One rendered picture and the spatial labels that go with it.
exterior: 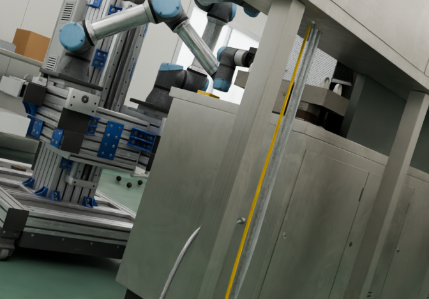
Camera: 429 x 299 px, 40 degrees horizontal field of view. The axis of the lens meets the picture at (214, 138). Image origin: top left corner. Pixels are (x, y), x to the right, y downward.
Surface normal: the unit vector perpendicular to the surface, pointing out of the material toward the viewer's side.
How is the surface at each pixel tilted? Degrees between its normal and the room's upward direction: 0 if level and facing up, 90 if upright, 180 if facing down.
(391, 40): 90
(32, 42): 90
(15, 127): 90
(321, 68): 90
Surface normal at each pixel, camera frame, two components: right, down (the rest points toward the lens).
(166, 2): 0.11, -0.04
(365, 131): 0.72, 0.23
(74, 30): -0.14, 0.04
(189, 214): -0.62, -0.19
